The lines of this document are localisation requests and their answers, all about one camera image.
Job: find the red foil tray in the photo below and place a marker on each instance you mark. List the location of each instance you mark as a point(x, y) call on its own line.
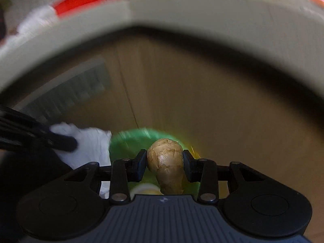
point(83, 2)

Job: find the ginger root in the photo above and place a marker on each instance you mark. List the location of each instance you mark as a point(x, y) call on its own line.
point(164, 162)

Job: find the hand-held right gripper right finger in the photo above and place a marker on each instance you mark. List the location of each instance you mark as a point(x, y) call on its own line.
point(187, 163)

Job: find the green plastic wrapper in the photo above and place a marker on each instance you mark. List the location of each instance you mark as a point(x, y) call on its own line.
point(129, 141)

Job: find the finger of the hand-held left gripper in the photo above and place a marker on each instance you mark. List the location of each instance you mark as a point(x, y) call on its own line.
point(38, 134)

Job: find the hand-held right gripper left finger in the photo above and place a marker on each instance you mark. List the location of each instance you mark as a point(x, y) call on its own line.
point(141, 163)

